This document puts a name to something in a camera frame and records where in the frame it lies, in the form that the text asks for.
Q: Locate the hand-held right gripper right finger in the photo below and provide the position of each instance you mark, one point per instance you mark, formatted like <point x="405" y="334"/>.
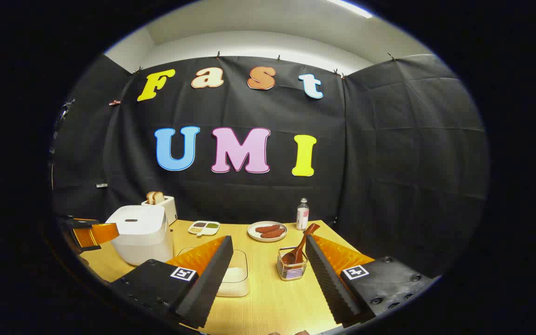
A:
<point x="328" y="284"/>

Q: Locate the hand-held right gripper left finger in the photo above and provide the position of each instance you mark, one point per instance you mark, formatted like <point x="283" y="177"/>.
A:
<point x="212" y="279"/>

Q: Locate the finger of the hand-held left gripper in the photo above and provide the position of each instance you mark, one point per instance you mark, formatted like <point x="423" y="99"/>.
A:
<point x="103" y="232"/>

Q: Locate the white rice cooker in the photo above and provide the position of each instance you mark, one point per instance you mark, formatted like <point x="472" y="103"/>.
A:
<point x="142" y="232"/>

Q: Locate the brown wooden spoon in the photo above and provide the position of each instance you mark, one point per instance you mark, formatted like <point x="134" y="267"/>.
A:
<point x="298" y="251"/>

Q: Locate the clear glass container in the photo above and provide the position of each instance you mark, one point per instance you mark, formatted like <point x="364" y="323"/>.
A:
<point x="242" y="258"/>

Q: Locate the white divided seasoning dish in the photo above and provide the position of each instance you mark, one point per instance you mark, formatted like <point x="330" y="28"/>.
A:
<point x="204" y="228"/>

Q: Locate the toast bread slice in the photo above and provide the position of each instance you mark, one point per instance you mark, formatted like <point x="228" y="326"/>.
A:
<point x="159" y="197"/>
<point x="150" y="197"/>

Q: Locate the white round plate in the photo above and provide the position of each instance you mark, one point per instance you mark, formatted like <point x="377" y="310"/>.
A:
<point x="254" y="235"/>

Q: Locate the white toaster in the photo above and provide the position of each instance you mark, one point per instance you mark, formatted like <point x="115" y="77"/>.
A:
<point x="171" y="209"/>

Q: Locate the small clear bottle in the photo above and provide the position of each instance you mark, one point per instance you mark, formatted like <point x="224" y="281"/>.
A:
<point x="302" y="216"/>

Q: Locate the brown sausage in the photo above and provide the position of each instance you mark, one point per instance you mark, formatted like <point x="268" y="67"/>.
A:
<point x="273" y="234"/>
<point x="268" y="229"/>

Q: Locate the black backdrop cloth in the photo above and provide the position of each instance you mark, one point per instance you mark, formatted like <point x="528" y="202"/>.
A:
<point x="389" y="163"/>

